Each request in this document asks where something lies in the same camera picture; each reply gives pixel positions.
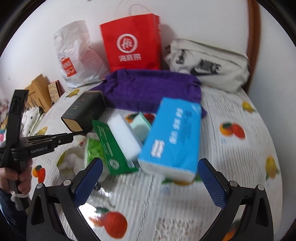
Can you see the white Miniso plastic bag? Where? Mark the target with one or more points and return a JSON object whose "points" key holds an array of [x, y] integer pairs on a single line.
{"points": [[80, 64]]}

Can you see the person's left hand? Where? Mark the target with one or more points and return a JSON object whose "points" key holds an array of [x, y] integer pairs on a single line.
{"points": [[25, 178]]}

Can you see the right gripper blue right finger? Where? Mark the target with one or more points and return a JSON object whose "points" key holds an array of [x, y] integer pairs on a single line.
{"points": [[212, 183]]}

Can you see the brown cardboard box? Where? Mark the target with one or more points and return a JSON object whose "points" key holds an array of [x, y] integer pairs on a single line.
{"points": [[39, 94]]}

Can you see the dark green tin box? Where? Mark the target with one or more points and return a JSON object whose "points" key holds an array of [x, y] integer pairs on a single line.
{"points": [[88, 107]]}

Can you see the grey Nike pouch bag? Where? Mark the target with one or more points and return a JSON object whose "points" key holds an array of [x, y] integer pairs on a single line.
{"points": [[213, 66]]}

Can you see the blue tissue pack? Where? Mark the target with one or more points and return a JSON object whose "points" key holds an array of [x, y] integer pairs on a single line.
{"points": [[171, 148]]}

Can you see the purple towel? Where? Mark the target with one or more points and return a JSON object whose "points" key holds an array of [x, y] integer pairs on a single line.
{"points": [[143, 90]]}

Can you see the green wet wipes pack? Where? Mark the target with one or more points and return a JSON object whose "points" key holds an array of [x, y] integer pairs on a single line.
{"points": [[93, 149]]}

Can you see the brown wooden door frame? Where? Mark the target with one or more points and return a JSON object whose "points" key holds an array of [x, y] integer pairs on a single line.
{"points": [[254, 23]]}

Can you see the patterned small card box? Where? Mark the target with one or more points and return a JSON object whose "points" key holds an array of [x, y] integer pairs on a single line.
{"points": [[54, 91]]}

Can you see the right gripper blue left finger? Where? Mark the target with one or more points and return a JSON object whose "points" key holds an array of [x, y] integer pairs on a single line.
{"points": [[86, 180]]}

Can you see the red paper shopping bag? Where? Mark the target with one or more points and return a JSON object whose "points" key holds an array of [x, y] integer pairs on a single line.
{"points": [[133, 42]]}

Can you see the mint green cloth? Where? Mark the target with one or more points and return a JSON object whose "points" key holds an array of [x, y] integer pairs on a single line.
{"points": [[141, 126]]}

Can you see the white sponge block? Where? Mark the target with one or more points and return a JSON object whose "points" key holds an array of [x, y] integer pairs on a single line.
{"points": [[125, 137]]}

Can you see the green carton box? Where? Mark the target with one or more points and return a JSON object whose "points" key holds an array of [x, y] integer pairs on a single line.
{"points": [[115, 159]]}

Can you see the clear bag with cotton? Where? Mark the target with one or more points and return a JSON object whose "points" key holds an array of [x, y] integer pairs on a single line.
{"points": [[72, 160]]}

